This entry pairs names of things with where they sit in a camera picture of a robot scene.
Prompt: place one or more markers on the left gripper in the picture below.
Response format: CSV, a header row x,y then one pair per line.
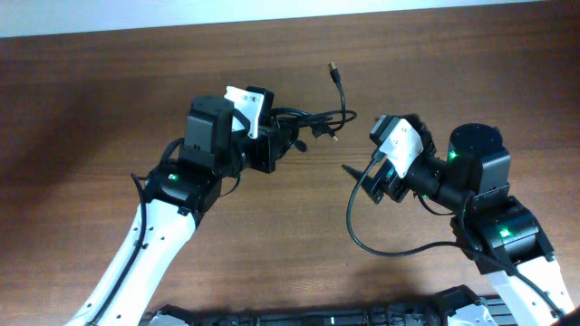
x,y
269,139

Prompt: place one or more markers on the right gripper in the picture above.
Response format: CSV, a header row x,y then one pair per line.
x,y
386,182

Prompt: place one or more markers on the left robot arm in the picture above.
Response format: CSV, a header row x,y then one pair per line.
x,y
223,136

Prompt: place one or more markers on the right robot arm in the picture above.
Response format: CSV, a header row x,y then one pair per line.
x,y
492,228

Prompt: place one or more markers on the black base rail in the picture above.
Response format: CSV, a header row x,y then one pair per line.
x,y
455,306

